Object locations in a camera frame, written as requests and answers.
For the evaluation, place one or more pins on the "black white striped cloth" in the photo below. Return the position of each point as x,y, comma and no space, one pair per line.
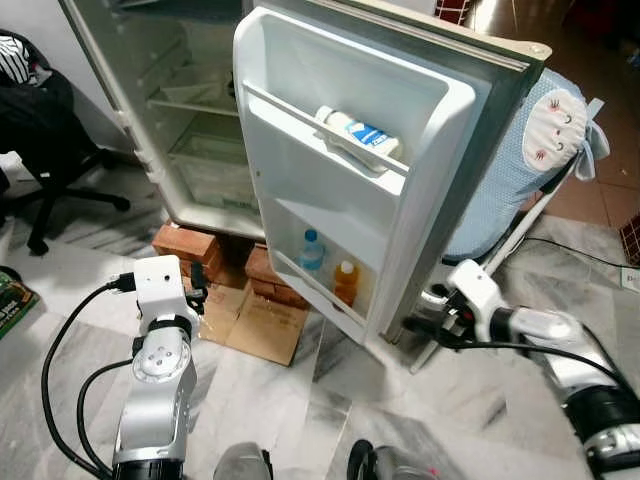
15,58

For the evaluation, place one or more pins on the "white chair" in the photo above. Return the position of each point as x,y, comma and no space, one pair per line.
510,250

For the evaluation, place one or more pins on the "orange juice bottle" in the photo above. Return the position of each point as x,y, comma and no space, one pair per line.
345,285

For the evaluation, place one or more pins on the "grey left robot leg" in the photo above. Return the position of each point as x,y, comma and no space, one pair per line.
245,462

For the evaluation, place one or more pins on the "fridge door with white shelves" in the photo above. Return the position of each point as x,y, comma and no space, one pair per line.
300,190

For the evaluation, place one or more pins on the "flat brown cardboard sheet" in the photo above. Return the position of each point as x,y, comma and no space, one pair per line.
260,330

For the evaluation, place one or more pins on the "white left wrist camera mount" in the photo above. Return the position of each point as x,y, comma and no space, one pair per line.
160,285

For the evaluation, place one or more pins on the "green packet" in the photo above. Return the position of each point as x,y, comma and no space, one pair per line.
12,305

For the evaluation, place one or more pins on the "grey robot leg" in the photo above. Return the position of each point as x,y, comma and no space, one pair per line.
390,464
245,462

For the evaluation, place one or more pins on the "grey open fridge cabinet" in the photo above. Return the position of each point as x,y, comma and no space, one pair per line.
190,100

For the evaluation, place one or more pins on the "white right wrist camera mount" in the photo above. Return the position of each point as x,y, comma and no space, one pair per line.
475,285

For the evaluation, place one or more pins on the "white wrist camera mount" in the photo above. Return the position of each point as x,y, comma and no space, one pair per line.
160,285
475,285

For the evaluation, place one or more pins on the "black office chair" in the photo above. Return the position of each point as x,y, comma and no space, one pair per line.
40,130

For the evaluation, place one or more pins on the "grey right robot leg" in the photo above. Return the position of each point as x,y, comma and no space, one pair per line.
390,464

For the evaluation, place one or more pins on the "red lattice panel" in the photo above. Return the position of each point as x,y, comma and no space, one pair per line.
631,240

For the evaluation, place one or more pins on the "white bottle with white cap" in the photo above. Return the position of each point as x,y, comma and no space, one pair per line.
355,130

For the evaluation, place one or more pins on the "water bottle with blue cap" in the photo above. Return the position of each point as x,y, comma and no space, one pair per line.
312,255

